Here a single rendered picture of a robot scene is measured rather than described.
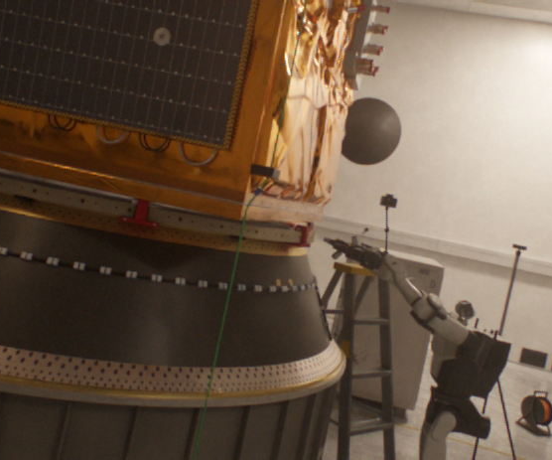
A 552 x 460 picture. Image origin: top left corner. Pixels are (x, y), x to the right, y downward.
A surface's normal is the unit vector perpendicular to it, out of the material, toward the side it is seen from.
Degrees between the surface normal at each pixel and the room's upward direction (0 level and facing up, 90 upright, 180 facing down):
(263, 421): 90
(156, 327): 62
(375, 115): 90
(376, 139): 90
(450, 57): 90
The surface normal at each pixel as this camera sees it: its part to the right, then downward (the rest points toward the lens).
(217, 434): 0.60, 0.16
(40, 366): 0.22, -0.67
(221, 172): -0.18, 0.15
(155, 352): 0.45, -0.35
